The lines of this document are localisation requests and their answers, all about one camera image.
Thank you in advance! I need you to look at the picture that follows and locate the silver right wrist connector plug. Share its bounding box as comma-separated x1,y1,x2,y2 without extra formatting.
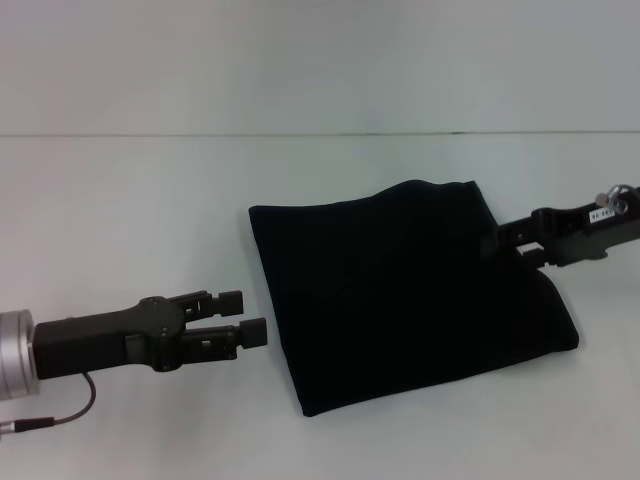
593,183,630,217

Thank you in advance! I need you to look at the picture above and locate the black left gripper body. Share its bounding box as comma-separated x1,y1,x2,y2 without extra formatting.
31,295,188,381

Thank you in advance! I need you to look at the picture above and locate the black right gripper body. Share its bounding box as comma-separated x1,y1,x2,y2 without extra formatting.
528,186,640,270

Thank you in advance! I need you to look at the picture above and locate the black T-shirt with FREE print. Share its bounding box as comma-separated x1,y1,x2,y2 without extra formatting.
248,178,582,419

